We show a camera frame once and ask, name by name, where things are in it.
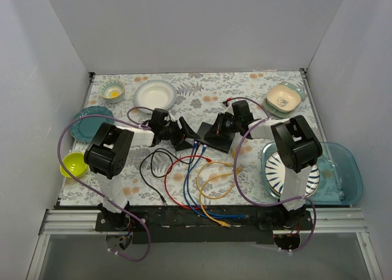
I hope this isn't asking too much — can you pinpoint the black network switch box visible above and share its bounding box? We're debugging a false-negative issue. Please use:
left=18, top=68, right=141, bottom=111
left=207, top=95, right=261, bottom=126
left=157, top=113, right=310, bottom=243
left=195, top=122, right=235, bottom=153

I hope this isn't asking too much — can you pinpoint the yellow ethernet cable port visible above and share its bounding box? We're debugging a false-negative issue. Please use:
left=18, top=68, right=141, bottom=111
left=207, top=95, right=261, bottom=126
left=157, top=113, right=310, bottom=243
left=198, top=172, right=231, bottom=229
left=196, top=161, right=233, bottom=195

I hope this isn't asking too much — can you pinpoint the yellow ethernet cable end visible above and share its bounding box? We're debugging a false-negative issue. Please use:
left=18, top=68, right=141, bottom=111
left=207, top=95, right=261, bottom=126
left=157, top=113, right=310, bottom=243
left=197, top=167, right=242, bottom=200

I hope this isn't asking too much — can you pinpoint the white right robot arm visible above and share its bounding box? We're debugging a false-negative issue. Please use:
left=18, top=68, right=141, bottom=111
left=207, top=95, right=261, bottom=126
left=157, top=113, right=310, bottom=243
left=203, top=100, right=322, bottom=230

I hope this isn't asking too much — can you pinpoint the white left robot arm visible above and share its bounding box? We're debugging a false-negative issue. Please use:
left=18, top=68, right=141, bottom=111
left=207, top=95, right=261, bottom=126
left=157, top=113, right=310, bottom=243
left=84, top=108, right=200, bottom=231

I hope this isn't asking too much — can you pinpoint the floral patterned tablecloth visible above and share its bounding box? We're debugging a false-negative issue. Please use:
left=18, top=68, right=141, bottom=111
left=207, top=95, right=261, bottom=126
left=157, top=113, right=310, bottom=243
left=59, top=70, right=326, bottom=206

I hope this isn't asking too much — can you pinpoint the white shallow bowl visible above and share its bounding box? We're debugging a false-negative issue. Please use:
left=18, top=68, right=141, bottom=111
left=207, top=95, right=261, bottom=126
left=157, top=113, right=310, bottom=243
left=134, top=80, right=177, bottom=112

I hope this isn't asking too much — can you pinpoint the cream square bowl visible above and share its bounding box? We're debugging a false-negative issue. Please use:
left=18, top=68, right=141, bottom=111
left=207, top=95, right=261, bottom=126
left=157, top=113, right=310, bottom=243
left=266, top=85, right=301, bottom=113

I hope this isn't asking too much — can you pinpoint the blue striped round plate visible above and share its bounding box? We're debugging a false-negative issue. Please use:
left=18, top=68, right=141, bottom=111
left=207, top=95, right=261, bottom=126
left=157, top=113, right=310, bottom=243
left=264, top=152, right=320, bottom=197

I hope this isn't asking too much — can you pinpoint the small patterned bowl yellow centre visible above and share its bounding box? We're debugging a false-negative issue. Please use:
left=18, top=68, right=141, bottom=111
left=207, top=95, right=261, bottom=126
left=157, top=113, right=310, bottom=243
left=100, top=80, right=126, bottom=103

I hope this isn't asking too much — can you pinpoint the teal scalloped plate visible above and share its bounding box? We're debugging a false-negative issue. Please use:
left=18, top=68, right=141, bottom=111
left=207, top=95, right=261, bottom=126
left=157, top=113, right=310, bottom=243
left=70, top=105, right=114, bottom=143

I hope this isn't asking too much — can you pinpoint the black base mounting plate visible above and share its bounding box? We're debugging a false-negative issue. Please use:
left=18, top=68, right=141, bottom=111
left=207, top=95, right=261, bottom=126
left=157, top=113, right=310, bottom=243
left=94, top=205, right=313, bottom=244

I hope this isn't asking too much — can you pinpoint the lime green bowl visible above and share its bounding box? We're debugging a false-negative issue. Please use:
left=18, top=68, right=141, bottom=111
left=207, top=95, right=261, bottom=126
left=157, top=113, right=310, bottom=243
left=62, top=152, right=89, bottom=178

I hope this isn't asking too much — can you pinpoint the transparent blue plastic tray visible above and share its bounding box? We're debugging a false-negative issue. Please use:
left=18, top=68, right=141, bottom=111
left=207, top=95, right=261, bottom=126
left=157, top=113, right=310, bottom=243
left=261, top=142, right=363, bottom=206

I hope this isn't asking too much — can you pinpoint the blue ethernet cable near red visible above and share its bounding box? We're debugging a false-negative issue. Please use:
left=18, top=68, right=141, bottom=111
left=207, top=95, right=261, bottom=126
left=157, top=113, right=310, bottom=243
left=185, top=144, right=247, bottom=219

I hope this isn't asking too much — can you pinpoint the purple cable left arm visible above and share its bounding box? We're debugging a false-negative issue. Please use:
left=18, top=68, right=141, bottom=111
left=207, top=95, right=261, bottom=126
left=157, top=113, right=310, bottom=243
left=57, top=107, right=151, bottom=262

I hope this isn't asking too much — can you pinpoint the blue ethernet cable end port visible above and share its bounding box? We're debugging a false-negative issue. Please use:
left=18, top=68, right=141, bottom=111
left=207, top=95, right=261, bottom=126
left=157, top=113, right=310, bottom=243
left=183, top=141, right=247, bottom=220

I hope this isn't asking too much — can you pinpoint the aluminium frame rail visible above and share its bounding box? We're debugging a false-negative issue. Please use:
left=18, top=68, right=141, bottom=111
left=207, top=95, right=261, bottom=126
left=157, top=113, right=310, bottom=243
left=28, top=206, right=383, bottom=279

